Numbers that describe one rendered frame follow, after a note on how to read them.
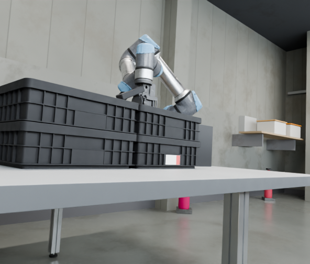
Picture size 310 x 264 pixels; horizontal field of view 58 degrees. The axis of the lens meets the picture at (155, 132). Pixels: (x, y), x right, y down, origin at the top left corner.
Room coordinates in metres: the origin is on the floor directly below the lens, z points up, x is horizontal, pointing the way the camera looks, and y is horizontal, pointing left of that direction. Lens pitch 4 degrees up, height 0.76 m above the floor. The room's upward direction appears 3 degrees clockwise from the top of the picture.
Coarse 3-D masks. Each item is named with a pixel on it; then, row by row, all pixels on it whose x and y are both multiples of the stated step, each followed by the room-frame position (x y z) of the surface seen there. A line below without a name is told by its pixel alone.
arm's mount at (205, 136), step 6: (198, 126) 1.54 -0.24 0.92; (204, 126) 1.58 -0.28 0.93; (210, 126) 1.61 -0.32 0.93; (198, 132) 1.55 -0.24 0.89; (204, 132) 1.58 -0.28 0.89; (210, 132) 1.62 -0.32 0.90; (198, 138) 1.55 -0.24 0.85; (204, 138) 1.58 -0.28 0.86; (210, 138) 1.62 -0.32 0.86; (204, 144) 1.58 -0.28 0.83; (210, 144) 1.62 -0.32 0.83; (198, 150) 1.55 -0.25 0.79; (204, 150) 1.58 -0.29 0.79; (210, 150) 1.62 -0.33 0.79; (198, 156) 1.55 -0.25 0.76; (204, 156) 1.59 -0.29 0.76; (210, 156) 1.62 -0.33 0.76; (198, 162) 1.55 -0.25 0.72; (204, 162) 1.59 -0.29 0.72; (210, 162) 1.62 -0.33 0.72
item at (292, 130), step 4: (288, 124) 5.46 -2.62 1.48; (292, 124) 5.44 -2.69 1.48; (288, 128) 5.45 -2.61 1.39; (292, 128) 5.46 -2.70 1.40; (296, 128) 5.58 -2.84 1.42; (300, 128) 5.68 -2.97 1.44; (288, 132) 5.45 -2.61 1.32; (292, 132) 5.46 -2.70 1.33; (296, 132) 5.58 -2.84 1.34; (300, 132) 5.68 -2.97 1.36; (292, 136) 5.47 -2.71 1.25; (296, 136) 5.58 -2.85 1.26; (300, 136) 5.69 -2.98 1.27
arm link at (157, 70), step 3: (159, 63) 1.20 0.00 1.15; (156, 66) 1.17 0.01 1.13; (159, 66) 1.20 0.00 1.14; (162, 66) 1.25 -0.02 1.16; (153, 69) 1.17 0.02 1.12; (156, 69) 1.19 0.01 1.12; (159, 69) 1.21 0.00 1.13; (162, 69) 1.25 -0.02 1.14; (153, 72) 1.20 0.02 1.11; (156, 72) 1.21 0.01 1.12; (159, 72) 1.23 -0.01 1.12; (153, 75) 1.23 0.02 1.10; (156, 75) 1.25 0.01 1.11; (159, 75) 1.26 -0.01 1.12
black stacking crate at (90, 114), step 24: (0, 96) 0.82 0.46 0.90; (24, 96) 0.71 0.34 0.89; (48, 96) 0.74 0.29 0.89; (72, 96) 0.79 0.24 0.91; (0, 120) 0.82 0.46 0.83; (24, 120) 0.71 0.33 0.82; (48, 120) 0.74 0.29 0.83; (72, 120) 0.79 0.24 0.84; (96, 120) 0.85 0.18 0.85; (120, 120) 0.92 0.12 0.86
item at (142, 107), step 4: (140, 104) 0.98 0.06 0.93; (140, 108) 0.98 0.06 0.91; (144, 108) 0.99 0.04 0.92; (148, 108) 1.00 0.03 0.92; (152, 108) 1.02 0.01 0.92; (156, 108) 1.03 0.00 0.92; (160, 108) 1.05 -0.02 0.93; (152, 112) 1.02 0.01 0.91; (156, 112) 1.03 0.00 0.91; (160, 112) 1.05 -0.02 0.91; (164, 112) 1.07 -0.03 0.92; (168, 112) 1.09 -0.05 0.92; (172, 112) 1.10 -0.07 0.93; (176, 112) 1.12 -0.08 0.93; (172, 116) 1.11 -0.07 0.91; (176, 116) 1.13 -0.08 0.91; (180, 116) 1.14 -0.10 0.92; (184, 116) 1.16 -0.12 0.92; (188, 116) 1.18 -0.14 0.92; (192, 116) 1.21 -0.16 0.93; (192, 120) 1.21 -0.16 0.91; (196, 120) 1.23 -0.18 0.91; (200, 120) 1.25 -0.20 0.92
